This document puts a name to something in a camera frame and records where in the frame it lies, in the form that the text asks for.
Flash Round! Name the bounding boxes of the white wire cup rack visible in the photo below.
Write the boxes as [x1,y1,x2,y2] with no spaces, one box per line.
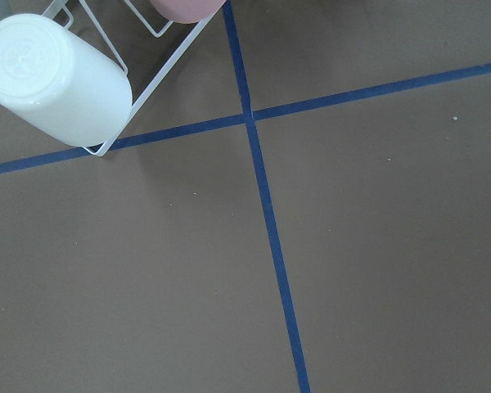
[41,1,226,157]

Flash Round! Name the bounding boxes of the pink plastic cup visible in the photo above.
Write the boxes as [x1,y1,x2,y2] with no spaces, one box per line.
[149,0,225,24]

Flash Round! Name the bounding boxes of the white plastic cup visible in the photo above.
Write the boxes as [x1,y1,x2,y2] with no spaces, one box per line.
[0,14,133,147]

